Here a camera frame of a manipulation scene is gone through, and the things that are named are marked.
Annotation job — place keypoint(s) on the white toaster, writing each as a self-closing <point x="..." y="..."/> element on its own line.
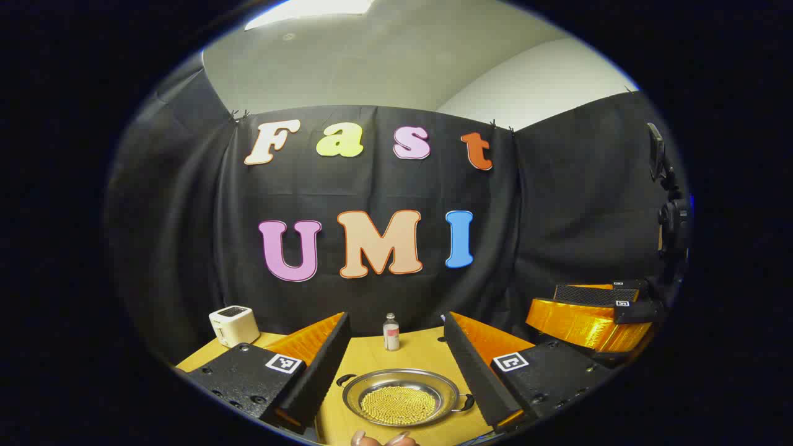
<point x="235" y="328"/>

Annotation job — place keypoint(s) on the ceiling light panel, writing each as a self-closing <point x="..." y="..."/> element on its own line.
<point x="310" y="9"/>

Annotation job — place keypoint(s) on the clear bottle pink label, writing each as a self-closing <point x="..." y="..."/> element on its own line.
<point x="391" y="337"/>

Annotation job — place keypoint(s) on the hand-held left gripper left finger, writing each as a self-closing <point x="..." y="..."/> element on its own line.
<point x="322" y="378"/>

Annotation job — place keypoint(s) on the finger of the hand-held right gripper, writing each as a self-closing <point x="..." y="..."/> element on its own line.
<point x="595" y="296"/>
<point x="582" y="325"/>

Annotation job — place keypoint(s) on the stainless steel pot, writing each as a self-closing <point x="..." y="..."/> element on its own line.
<point x="446" y="390"/>

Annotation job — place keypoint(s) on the pile of yellow soybeans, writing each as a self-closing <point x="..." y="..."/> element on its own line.
<point x="399" y="406"/>

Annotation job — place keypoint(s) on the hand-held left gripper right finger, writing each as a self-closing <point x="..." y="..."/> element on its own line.
<point x="477" y="378"/>

